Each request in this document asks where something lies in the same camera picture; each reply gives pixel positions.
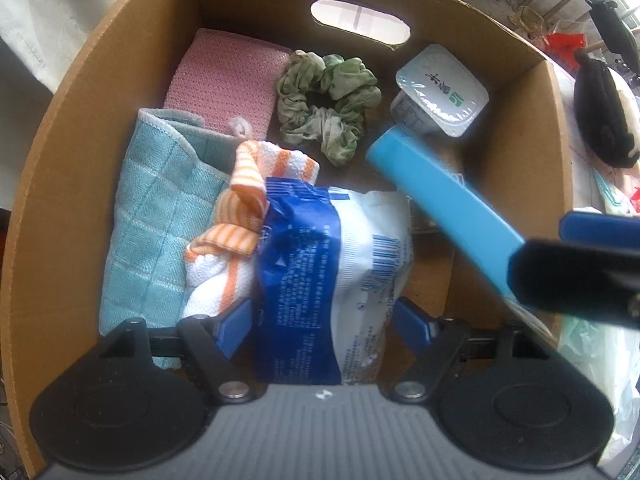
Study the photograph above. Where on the pink knitted cloth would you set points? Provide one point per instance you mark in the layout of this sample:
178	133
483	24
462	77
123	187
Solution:
225	80

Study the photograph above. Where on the blue white tissue packet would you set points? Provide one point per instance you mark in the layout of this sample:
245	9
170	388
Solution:
310	270

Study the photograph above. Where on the black haired plush doll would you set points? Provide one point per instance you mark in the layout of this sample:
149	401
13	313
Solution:
605	110

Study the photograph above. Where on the blue carton box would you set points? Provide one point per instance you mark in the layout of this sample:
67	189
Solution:
440	195

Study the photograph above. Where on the teal checked cloth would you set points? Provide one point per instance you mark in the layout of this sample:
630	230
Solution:
150	220

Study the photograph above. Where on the green white scrunchie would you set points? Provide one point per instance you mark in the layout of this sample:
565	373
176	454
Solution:
335	125

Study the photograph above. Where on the orange striped white towel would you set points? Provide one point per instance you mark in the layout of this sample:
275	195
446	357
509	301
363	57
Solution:
235	255

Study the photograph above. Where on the red plastic bag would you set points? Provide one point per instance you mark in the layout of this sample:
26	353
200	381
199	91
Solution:
567	42

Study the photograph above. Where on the black hanging bag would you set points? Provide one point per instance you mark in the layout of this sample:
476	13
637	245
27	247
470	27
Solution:
615	25

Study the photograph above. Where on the pale blue plastic bag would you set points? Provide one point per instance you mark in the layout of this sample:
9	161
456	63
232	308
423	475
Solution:
610	390

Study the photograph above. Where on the brown cardboard box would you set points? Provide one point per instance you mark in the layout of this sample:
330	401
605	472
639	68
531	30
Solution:
65	160

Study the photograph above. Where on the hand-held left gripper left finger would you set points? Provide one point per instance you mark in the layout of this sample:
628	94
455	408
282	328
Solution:
235	326

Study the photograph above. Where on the white fabric sheet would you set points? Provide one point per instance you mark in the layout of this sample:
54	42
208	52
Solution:
55	15

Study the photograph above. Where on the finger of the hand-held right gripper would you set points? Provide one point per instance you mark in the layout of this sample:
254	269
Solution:
575	280
600	225

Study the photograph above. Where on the white yogurt cup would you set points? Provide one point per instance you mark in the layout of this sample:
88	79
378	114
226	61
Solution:
440	92

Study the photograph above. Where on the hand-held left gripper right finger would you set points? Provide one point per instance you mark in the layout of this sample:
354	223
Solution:
412	326

